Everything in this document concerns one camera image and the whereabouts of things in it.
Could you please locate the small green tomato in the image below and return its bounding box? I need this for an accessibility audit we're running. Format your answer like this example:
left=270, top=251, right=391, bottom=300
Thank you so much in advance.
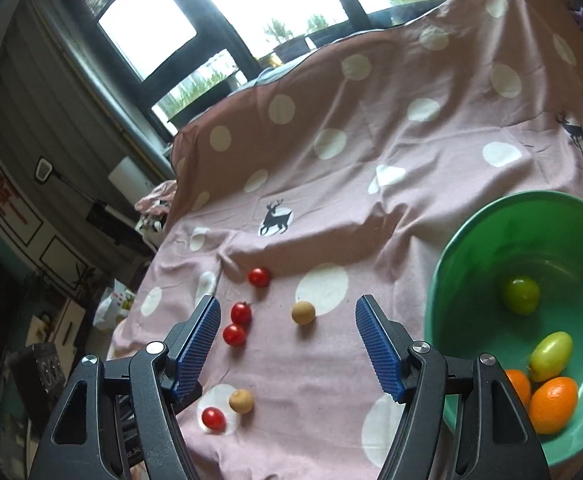
left=528, top=330, right=573, bottom=382

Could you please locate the brown longan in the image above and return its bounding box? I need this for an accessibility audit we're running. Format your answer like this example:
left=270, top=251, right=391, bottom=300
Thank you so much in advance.
left=290, top=300, right=316, bottom=326
left=229, top=389, right=255, bottom=415

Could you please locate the large green tomato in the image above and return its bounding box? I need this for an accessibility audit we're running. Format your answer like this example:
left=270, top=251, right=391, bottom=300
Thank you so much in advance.
left=501, top=275, right=541, bottom=316

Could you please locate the red cherry tomato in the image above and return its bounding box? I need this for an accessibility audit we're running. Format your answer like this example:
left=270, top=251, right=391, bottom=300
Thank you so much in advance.
left=248, top=266, right=271, bottom=288
left=200, top=406, right=226, bottom=432
left=222, top=324, right=247, bottom=347
left=231, top=301, right=252, bottom=326

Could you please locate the orange kumquat left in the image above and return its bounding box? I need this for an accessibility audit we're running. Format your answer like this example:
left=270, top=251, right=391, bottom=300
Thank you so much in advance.
left=505, top=368, right=532, bottom=408

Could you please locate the orange kumquat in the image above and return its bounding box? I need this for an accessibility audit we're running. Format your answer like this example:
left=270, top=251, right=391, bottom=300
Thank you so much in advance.
left=505, top=368, right=532, bottom=408
left=528, top=376, right=578, bottom=436

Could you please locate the orange kumquat right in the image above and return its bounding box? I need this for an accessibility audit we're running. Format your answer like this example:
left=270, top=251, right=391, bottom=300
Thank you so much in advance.
left=528, top=376, right=578, bottom=436

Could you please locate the white paper bag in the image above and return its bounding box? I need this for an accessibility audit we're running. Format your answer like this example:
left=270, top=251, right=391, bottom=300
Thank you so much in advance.
left=93, top=280, right=135, bottom=332

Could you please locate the green plastic bowl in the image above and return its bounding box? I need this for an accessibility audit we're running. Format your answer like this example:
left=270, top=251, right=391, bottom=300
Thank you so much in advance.
left=424, top=191, right=583, bottom=468

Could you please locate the black desk lamp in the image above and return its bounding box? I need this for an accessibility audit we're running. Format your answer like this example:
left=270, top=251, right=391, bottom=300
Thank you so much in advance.
left=33, top=156, right=153, bottom=256

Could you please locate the pink crumpled cloth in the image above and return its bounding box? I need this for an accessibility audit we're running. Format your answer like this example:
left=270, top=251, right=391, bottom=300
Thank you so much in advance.
left=134, top=180, right=178, bottom=217

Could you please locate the white paper roll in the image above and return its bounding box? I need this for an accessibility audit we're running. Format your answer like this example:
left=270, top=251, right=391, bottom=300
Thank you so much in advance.
left=108, top=157, right=155, bottom=206

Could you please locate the pink polka dot deer cloth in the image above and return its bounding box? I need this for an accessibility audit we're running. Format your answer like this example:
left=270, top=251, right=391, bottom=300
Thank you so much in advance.
left=110, top=0, right=583, bottom=479

